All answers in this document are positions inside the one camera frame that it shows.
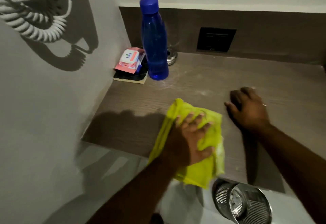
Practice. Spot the person's left hand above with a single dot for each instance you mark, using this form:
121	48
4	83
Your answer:
184	142

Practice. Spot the person's right hand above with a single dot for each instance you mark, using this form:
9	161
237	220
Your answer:
251	111

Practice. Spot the person's left thumb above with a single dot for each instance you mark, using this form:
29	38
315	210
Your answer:
205	152

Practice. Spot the person's left middle finger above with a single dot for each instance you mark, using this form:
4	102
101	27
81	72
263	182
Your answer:
197	120

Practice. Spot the person's right thumb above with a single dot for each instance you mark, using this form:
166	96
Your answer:
230	109

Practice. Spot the yellow-green cleaning cloth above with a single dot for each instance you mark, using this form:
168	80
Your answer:
206	152

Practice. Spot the person's right forearm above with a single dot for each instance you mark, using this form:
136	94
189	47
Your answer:
293	165

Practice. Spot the person's left forearm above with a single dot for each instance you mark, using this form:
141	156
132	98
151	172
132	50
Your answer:
135	193

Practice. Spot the steel mesh waste bin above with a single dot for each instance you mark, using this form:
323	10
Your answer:
242	202

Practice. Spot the black tray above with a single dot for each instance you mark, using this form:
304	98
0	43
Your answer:
131	76

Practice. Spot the blue pen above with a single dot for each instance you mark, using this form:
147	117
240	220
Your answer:
139	64

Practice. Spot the blue plastic water bottle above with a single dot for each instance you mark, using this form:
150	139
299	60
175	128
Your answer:
154	43

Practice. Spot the pink and white packet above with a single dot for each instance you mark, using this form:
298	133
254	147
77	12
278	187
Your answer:
129	60

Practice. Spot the black wall socket plate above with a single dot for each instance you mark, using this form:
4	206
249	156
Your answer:
216	39

